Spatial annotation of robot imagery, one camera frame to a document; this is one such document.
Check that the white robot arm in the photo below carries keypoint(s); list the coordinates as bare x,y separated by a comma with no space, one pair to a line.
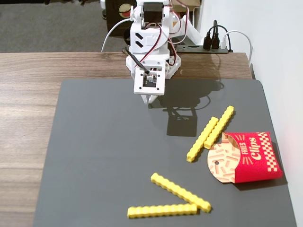
137,30

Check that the dark box with round logo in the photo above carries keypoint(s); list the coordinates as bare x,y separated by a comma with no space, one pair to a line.
113,19

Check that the dark mat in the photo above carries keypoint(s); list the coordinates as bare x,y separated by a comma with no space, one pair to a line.
94,142

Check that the brown cardboard box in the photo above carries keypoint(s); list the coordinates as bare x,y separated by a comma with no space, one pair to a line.
191,2

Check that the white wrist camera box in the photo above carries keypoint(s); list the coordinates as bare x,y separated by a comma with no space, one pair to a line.
138,81

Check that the red fries carton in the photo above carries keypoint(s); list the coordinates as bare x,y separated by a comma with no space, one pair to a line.
255,156

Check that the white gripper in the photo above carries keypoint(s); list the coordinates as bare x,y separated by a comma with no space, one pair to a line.
149,99

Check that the black usb hub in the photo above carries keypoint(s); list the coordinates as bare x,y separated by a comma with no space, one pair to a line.
189,48

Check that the yellow crinkle fry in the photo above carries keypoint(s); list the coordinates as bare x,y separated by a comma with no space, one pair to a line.
219,127
202,140
181,192
162,211

